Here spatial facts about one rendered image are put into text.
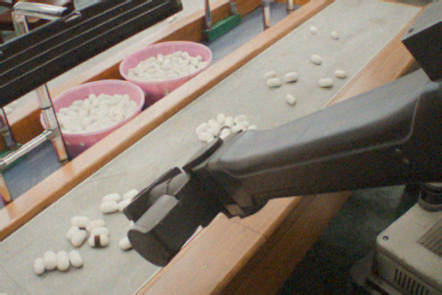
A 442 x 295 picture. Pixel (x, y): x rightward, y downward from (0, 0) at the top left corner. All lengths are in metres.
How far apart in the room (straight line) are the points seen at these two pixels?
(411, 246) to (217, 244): 0.57
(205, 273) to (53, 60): 0.40
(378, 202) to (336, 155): 1.76
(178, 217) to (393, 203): 1.60
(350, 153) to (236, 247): 0.54
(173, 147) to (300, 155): 0.77
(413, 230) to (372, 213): 0.74
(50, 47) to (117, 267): 0.37
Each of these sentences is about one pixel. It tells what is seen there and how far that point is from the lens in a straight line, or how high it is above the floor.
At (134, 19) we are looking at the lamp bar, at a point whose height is 1.07.
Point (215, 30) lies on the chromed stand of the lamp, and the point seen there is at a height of 0.70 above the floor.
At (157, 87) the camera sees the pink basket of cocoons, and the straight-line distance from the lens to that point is 1.33.
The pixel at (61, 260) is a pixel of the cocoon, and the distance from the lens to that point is 0.87.
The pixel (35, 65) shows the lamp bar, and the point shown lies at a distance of 0.76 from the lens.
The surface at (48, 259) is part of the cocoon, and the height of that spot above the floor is 0.76.
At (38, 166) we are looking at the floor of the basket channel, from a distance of 1.27.
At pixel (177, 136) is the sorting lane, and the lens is 1.12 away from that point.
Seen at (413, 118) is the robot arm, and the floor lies 1.23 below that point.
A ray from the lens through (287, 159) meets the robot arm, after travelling 0.35.
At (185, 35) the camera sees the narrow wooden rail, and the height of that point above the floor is 0.73.
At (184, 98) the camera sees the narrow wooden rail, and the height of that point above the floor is 0.76.
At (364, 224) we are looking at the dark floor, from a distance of 1.95.
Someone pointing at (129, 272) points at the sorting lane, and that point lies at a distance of 0.84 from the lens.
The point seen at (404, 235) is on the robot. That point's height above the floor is 0.47.
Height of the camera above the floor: 1.35
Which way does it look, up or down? 35 degrees down
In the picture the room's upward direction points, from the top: 7 degrees counter-clockwise
